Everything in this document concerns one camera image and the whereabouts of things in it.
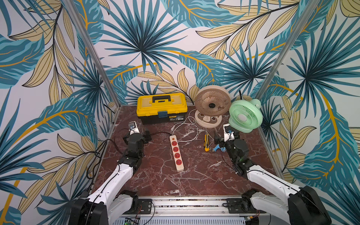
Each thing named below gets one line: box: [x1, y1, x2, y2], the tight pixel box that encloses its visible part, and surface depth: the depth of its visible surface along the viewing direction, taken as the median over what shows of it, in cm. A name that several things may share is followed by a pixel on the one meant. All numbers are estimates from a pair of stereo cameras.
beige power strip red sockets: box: [169, 134, 185, 173], surface depth 92 cm
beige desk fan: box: [194, 85, 232, 129], surface depth 94 cm
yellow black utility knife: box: [203, 134, 210, 152], surface depth 97 cm
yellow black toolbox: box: [135, 92, 188, 126], surface depth 100 cm
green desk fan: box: [228, 98, 263, 134], surface depth 88 cm
